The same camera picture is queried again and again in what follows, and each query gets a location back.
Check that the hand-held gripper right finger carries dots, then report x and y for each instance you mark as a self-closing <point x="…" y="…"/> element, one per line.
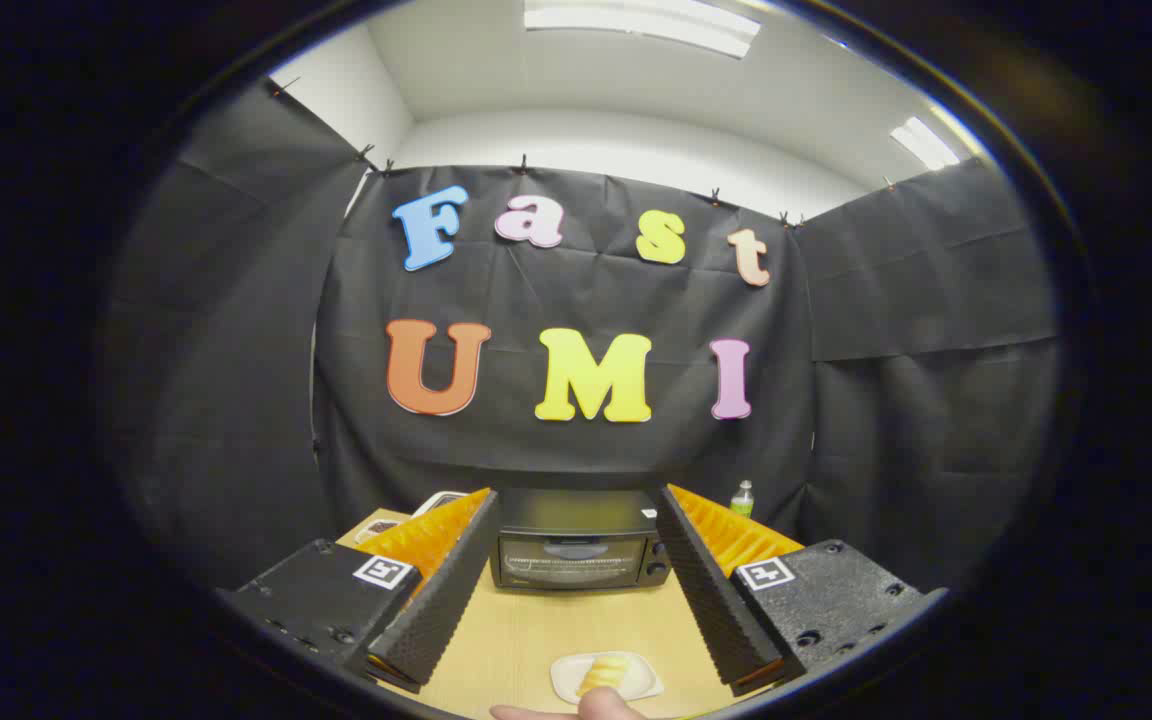
<point x="716" y="590"/>

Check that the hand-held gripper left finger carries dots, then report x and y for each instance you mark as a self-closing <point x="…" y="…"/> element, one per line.
<point x="446" y="590"/>

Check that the golden ridged bread roll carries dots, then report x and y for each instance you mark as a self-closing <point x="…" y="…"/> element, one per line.
<point x="604" y="675"/>

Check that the black toaster oven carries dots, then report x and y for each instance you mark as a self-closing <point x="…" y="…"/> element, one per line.
<point x="576" y="515"/>

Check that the white pop-up toaster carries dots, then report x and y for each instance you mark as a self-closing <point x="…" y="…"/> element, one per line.
<point x="436" y="499"/>

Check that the green label drink bottle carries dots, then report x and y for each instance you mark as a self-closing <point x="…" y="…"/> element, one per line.
<point x="742" y="500"/>

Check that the white rounded plate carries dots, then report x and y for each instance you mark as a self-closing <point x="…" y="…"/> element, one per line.
<point x="564" y="680"/>

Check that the small ceiling light panel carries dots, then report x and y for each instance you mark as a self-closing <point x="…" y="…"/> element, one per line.
<point x="924" y="143"/>

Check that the long ceiling light panel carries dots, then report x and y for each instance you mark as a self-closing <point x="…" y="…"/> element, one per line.
<point x="636" y="25"/>

